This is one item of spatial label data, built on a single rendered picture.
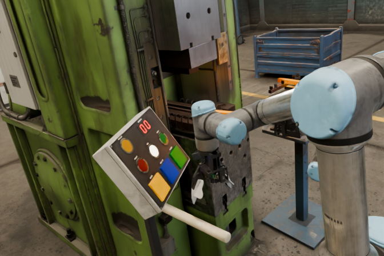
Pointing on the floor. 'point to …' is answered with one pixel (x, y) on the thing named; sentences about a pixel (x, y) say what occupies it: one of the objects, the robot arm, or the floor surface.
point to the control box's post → (150, 223)
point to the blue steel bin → (297, 50)
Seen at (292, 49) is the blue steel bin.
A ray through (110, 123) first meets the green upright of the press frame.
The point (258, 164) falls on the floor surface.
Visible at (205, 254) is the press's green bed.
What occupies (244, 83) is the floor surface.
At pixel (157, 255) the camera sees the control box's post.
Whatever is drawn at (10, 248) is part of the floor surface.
